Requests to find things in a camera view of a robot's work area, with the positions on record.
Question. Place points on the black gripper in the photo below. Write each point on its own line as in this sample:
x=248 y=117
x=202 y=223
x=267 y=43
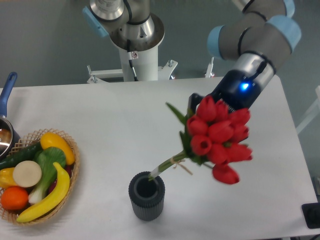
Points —
x=235 y=89

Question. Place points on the red tulip bouquet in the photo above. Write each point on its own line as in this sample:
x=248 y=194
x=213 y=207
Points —
x=212 y=133

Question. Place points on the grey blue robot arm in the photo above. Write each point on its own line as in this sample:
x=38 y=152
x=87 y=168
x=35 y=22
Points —
x=259 y=43

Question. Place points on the dark grey ribbed vase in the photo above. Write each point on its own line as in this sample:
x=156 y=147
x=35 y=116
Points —
x=146 y=196

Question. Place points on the white red right clamp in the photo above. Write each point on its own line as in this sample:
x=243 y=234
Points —
x=209 y=71

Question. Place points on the white middle table clamp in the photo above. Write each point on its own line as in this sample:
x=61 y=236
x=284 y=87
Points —
x=166 y=72

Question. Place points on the white table clamp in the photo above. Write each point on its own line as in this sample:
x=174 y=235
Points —
x=166 y=72
x=103 y=76

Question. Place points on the white left table clamp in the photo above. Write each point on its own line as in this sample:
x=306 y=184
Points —
x=103 y=76

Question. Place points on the red toy fruit in basket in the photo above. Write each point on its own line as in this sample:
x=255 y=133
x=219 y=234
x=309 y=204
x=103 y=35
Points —
x=68 y=169

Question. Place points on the yellow toy banana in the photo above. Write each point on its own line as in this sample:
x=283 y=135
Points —
x=51 y=200

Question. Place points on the green toy bok choy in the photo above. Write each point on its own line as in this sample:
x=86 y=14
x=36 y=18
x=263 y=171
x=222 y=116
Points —
x=45 y=159

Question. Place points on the black device at edge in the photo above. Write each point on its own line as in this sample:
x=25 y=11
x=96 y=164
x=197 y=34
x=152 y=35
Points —
x=311 y=213

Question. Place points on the woven wicker basket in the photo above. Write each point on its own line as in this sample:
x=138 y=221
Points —
x=29 y=139

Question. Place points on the green toy cucumber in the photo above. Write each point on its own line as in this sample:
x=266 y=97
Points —
x=25 y=154

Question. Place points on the beige round toy disc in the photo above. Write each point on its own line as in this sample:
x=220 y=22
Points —
x=27 y=174

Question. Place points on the yellow toy bell pepper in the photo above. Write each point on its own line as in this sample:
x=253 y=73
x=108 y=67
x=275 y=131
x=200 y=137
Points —
x=6 y=178

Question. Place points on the orange toy fruit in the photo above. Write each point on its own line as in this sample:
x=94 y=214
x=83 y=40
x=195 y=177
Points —
x=14 y=198

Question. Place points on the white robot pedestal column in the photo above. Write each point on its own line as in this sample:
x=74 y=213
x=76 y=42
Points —
x=138 y=48

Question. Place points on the white frame at right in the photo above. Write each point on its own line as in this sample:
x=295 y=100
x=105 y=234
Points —
x=310 y=113

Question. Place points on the blue handled saucepan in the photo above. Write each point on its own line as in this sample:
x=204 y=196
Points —
x=8 y=135

